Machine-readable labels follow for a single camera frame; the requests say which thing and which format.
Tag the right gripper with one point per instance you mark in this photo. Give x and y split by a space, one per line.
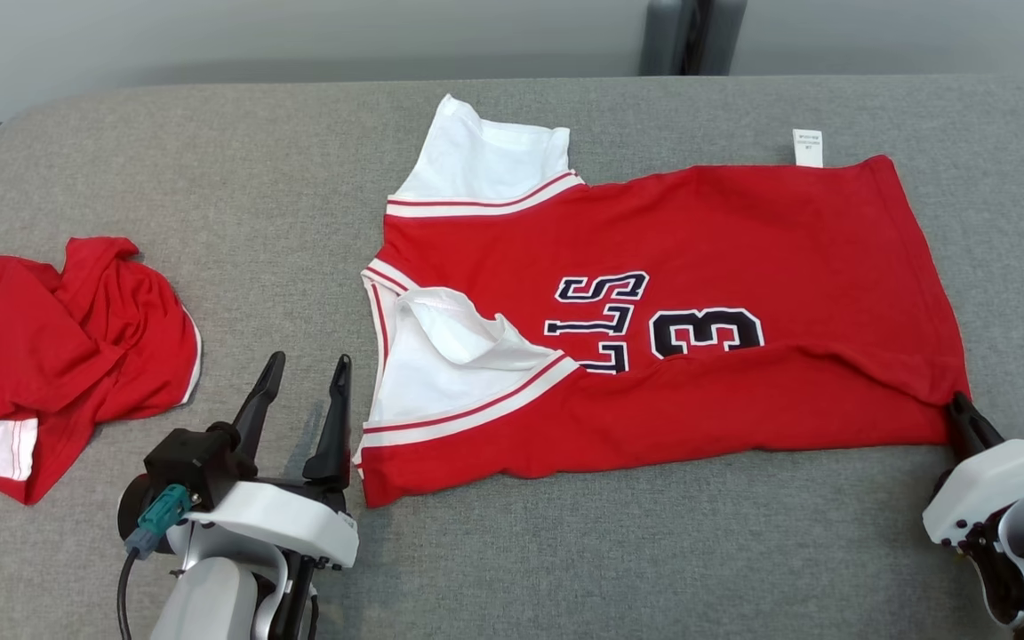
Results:
983 484

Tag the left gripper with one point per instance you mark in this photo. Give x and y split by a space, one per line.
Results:
299 524

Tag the red shorts white trim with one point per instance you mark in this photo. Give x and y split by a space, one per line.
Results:
32 338

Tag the red basketball jersey white sleeves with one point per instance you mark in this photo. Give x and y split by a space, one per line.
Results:
743 240

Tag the grey fabric sofa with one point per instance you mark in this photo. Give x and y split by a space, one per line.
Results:
210 160

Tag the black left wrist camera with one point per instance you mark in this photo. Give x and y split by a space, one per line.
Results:
188 462

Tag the grey partition post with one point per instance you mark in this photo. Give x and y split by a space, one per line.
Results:
672 36

